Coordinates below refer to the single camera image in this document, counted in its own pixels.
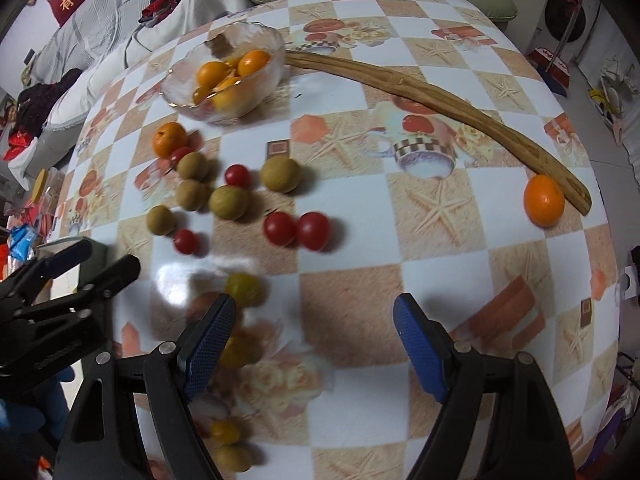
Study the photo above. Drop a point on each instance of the checkered printed tablecloth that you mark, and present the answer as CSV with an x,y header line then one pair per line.
x,y
350,285

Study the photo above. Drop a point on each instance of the brown longan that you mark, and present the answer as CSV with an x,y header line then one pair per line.
x,y
161,220
280,173
233,458
193,165
192,194
229,202

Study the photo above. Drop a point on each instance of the dark clothing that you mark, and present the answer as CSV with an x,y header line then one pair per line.
x,y
45,95

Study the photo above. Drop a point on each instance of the clear glass bowl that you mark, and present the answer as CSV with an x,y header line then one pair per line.
x,y
225,95

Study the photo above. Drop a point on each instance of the orange kumquat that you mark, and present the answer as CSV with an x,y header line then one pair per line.
x,y
233,100
544,200
212,74
201,95
255,62

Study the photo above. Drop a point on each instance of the orange mandarin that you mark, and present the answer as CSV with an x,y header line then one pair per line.
x,y
169,139

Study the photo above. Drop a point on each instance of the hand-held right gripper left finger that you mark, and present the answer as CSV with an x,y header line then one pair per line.
x,y
210,345

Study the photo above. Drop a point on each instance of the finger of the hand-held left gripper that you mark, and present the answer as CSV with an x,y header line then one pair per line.
x,y
55,262
107,280

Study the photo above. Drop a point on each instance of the yellow cherry tomato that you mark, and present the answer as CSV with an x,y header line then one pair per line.
x,y
237,352
225,431
244,289

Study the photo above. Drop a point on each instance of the grey striped sofa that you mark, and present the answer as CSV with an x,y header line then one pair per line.
x,y
85,40

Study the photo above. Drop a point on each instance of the red dustpan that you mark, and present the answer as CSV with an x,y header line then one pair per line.
x,y
552,67

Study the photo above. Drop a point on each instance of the red cherry tomato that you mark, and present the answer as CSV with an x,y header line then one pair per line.
x,y
179,154
185,241
237,176
279,228
314,230

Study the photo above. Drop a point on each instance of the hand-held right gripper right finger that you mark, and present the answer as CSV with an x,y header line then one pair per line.
x,y
420,350

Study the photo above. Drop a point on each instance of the white washing machine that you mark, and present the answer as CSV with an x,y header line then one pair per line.
x,y
570,15

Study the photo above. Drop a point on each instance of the curved wooden stick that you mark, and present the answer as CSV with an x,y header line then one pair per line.
x,y
400,82

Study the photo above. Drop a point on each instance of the blue packet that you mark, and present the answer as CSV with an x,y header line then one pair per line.
x,y
22,241

